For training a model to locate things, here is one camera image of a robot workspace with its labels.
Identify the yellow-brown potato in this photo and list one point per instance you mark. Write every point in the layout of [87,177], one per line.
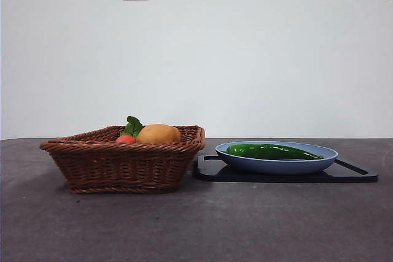
[158,133]

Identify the red carrot with green leaves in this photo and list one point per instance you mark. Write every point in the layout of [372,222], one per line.
[126,138]

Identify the green pepper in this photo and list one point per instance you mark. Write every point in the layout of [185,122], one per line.
[270,151]

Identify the dark green cutting board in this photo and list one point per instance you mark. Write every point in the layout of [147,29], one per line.
[347,174]

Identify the brown wicker basket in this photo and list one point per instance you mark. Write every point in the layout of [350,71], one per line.
[122,167]

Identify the light blue plate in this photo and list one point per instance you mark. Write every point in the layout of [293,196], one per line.
[276,167]

